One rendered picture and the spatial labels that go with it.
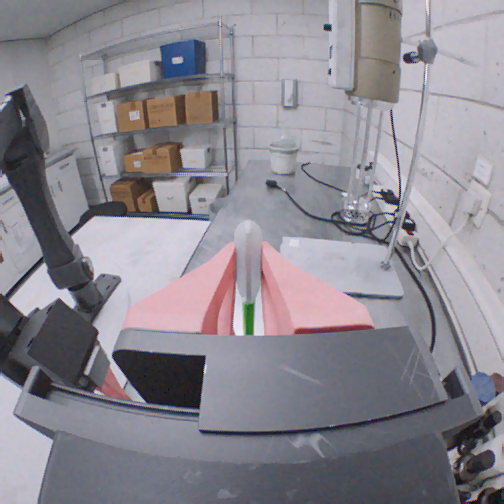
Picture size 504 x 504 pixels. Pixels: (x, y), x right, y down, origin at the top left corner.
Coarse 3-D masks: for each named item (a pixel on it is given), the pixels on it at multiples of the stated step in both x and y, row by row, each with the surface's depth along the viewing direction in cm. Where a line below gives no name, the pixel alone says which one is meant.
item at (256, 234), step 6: (252, 222) 11; (252, 228) 11; (258, 228) 11; (252, 234) 11; (258, 234) 11; (252, 240) 11; (258, 240) 11; (252, 246) 11; (258, 246) 11; (252, 252) 11; (258, 252) 11; (252, 258) 11; (258, 258) 12; (252, 264) 12; (258, 264) 12; (252, 270) 12; (258, 270) 12; (252, 276) 12; (258, 276) 12; (252, 282) 12; (258, 282) 13; (252, 288) 12; (258, 288) 13; (252, 294) 13
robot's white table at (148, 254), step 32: (96, 224) 83; (128, 224) 81; (160, 224) 80; (192, 224) 80; (96, 256) 67; (128, 256) 67; (160, 256) 67; (32, 288) 56; (128, 288) 57; (160, 288) 57; (96, 320) 48; (0, 384) 32; (0, 416) 27; (0, 448) 22; (32, 448) 24; (0, 480) 17; (32, 480) 20
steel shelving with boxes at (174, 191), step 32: (160, 32) 149; (160, 64) 186; (192, 64) 173; (96, 96) 187; (192, 96) 187; (224, 96) 180; (128, 128) 208; (160, 128) 201; (192, 128) 198; (224, 128) 195; (96, 160) 228; (128, 160) 233; (160, 160) 221; (192, 160) 228; (128, 192) 248; (160, 192) 243; (192, 192) 245
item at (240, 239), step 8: (240, 224) 11; (248, 224) 11; (240, 232) 11; (240, 240) 11; (248, 240) 11; (240, 248) 11; (248, 248) 11; (240, 256) 11; (248, 256) 11; (240, 264) 12; (248, 264) 12; (240, 272) 12; (248, 272) 12; (240, 280) 12; (248, 280) 12; (240, 288) 13; (248, 288) 12; (248, 296) 13
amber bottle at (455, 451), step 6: (474, 438) 20; (456, 444) 22; (462, 444) 21; (468, 444) 20; (474, 444) 19; (450, 450) 23; (456, 450) 22; (462, 450) 21; (468, 450) 20; (450, 456) 22; (456, 456) 21
